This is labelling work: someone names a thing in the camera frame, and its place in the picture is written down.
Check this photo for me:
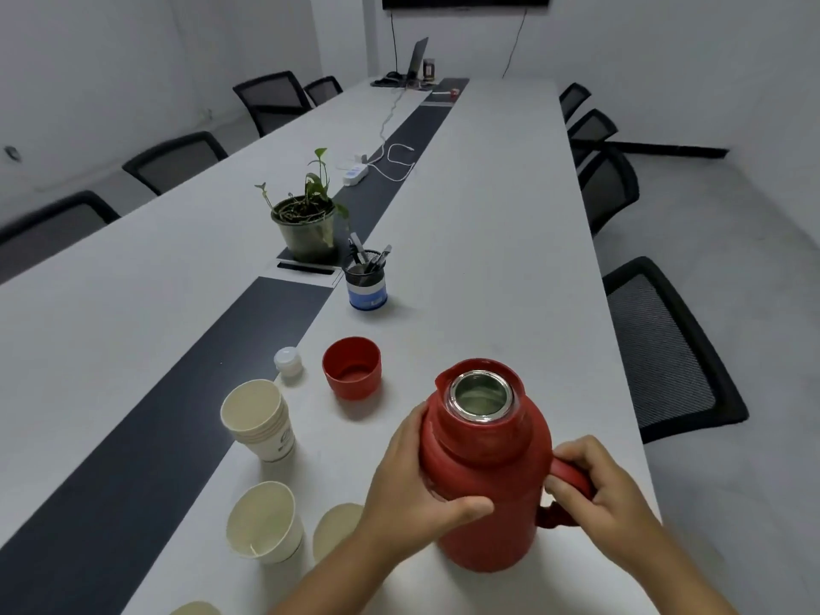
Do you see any person's right hand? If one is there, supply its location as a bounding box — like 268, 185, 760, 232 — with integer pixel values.
542, 435, 662, 565

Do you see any person's left hand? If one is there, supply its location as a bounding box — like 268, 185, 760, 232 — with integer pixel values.
358, 400, 495, 558

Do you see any red thermos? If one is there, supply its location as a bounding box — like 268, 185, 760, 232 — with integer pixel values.
419, 358, 597, 574

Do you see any red thermos lid cup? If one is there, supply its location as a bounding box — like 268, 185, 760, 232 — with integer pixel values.
322, 337, 383, 401

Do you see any stack of white paper cups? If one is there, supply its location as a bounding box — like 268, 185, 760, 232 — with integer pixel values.
220, 379, 296, 463

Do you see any white thermos stopper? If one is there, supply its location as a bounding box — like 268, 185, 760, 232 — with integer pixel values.
273, 346, 303, 381

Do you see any white conference table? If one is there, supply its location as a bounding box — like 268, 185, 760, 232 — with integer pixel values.
0, 76, 665, 615

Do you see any black mesh office chair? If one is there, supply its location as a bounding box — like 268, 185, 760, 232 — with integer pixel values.
0, 190, 121, 283
566, 108, 619, 167
602, 256, 749, 445
122, 131, 229, 196
302, 75, 344, 108
559, 82, 593, 122
232, 70, 313, 138
578, 146, 641, 237

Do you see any black mesh pen holder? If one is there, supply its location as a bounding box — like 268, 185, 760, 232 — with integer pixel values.
344, 261, 390, 312

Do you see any potted green plant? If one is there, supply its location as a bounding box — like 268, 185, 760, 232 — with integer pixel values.
254, 147, 350, 263

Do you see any grey laptop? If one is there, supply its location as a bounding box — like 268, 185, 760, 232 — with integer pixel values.
407, 36, 431, 81

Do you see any white power strip cord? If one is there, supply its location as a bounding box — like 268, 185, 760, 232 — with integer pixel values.
378, 87, 408, 162

